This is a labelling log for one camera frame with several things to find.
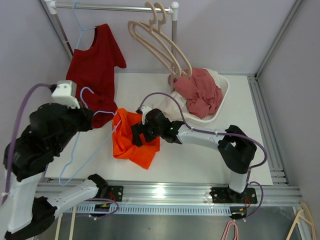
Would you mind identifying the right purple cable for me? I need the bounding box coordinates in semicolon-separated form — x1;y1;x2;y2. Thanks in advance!
138;92;270;223

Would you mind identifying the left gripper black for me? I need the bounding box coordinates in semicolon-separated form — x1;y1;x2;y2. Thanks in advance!
54;97;95;153

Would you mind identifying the purple cable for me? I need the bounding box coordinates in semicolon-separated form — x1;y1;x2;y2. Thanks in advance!
138;92;270;223
1;83;120;221

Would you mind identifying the blue hanger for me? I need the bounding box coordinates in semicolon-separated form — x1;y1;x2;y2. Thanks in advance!
72;1;96;50
58;86;123;187

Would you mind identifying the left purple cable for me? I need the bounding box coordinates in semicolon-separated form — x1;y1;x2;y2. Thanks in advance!
1;83;120;221

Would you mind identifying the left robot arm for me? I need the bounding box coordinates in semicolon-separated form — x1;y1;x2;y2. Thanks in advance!
3;103;108;240

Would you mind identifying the white t shirt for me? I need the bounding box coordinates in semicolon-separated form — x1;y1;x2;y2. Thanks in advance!
152;89;189;121

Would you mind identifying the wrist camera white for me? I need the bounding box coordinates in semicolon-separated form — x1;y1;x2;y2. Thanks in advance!
51;80;81;109
136;105;152;125

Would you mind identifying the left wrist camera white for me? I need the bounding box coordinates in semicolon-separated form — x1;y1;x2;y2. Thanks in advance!
51;80;81;109

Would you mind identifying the pink t shirt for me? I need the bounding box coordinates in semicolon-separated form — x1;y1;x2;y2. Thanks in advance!
173;68;223;119

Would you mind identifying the white plastic basket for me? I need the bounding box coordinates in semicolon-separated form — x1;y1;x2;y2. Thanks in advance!
183;68;230;126

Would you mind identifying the pink hanger bottom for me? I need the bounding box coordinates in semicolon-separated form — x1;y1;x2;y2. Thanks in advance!
221;221;240;240

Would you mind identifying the metal clothes rack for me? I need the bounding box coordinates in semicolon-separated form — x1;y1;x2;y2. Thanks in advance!
40;0;179;56

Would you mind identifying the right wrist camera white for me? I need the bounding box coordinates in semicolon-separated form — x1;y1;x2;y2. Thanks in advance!
136;105;152;125

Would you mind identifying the aluminium rail frame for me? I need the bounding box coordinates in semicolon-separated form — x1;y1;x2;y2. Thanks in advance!
36;75;302;207

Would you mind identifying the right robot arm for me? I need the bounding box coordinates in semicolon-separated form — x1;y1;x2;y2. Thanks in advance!
130;108;257;203

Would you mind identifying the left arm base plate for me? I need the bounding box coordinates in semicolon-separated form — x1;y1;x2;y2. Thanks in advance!
82;184;125;203

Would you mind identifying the beige hanger bottom right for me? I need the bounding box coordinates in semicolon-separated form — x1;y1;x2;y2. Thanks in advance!
286;202;317;240

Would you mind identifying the dark red t shirt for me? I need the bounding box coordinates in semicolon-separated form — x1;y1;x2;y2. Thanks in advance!
66;23;127;128

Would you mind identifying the slotted cable duct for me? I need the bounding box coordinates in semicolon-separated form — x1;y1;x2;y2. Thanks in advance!
76;203;238;217

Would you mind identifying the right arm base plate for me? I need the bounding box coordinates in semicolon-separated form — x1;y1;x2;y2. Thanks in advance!
209;187;258;204

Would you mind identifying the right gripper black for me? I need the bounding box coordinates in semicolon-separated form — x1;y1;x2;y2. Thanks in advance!
131;120;163;148

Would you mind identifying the beige wooden hanger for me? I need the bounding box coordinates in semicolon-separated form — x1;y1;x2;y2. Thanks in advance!
127;1;183;78
136;1;192;80

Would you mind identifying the orange t shirt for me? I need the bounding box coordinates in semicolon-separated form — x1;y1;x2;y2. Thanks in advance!
112;108;161;170

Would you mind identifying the cream hanger bottom left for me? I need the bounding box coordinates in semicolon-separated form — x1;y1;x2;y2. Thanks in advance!
54;205;77;240

